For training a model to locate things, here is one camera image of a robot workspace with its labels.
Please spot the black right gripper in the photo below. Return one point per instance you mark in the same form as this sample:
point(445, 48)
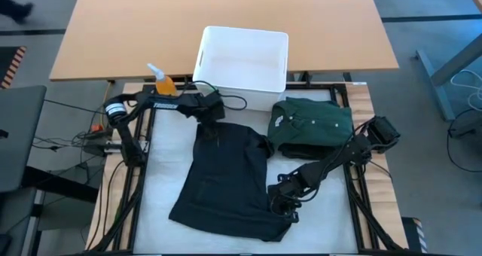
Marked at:
point(284, 192)

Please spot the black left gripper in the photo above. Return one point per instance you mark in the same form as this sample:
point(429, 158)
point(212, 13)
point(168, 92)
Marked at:
point(209, 107)

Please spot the dark navy sweater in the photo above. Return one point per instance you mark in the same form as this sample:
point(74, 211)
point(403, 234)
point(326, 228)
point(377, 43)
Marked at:
point(226, 180)

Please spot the dark green garment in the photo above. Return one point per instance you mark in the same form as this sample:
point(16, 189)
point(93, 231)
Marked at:
point(312, 124)

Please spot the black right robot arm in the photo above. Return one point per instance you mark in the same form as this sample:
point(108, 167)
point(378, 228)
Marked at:
point(350, 150)

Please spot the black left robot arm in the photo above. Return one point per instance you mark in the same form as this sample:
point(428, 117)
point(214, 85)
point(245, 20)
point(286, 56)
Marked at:
point(128, 109)

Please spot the orange spray bottle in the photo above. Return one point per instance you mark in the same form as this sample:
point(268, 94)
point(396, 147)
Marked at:
point(165, 84)

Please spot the white perforated plastic basket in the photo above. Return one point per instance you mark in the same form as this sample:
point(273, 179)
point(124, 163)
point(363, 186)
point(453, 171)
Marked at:
point(241, 60)

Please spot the brown wooden desk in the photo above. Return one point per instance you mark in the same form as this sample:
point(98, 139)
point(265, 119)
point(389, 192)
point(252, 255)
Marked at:
point(132, 30)

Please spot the orange plug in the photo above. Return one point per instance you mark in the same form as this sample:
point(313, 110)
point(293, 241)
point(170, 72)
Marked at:
point(97, 128)

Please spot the hazard striped block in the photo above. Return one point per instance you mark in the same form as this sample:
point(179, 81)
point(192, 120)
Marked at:
point(416, 233)

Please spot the dark grey flat panel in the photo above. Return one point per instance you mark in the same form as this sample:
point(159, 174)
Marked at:
point(20, 135)

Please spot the hazard striped floor mat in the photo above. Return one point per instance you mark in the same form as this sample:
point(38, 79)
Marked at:
point(13, 66)

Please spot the grey desk leg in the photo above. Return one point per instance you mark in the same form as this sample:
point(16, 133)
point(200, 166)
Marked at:
point(452, 66)

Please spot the person's leg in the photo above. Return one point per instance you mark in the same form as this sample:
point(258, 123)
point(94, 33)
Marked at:
point(15, 7)

